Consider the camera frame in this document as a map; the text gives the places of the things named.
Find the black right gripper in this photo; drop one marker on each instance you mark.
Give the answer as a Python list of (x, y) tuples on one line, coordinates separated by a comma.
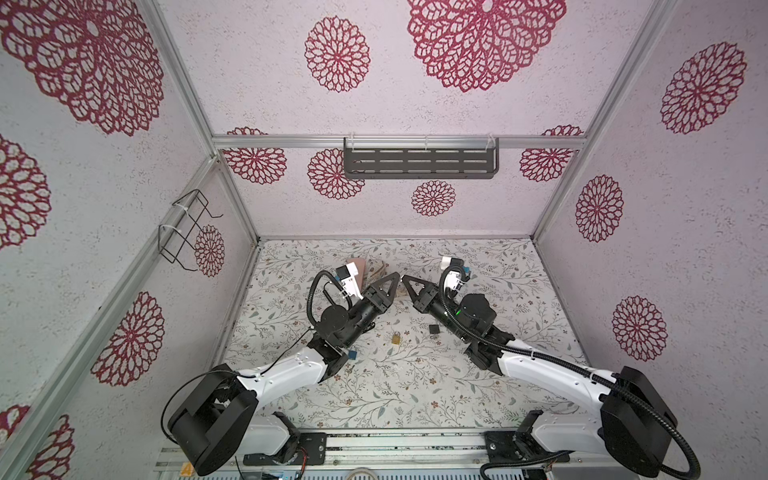
[(428, 297)]

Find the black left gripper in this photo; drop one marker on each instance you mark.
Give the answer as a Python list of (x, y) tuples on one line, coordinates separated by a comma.
[(370, 301)]

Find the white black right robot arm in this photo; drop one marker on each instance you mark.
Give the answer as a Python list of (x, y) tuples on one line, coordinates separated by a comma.
[(624, 416)]

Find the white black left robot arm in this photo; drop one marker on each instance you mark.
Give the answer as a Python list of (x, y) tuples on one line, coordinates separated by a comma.
[(220, 418)]

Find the patterned cream pouch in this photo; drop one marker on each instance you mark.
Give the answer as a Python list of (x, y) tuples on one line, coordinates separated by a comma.
[(375, 269)]

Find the pink rectangular case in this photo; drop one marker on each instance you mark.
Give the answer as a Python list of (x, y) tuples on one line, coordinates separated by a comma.
[(359, 272)]

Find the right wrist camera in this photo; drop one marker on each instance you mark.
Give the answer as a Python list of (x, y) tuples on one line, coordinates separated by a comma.
[(456, 270)]

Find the dark grey wall shelf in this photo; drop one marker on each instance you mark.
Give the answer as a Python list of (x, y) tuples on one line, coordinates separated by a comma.
[(419, 163)]

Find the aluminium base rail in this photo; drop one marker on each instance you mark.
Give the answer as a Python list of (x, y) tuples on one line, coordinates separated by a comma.
[(379, 450)]

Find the black wire wall rack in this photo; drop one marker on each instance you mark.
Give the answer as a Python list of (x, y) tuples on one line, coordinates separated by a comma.
[(174, 236)]

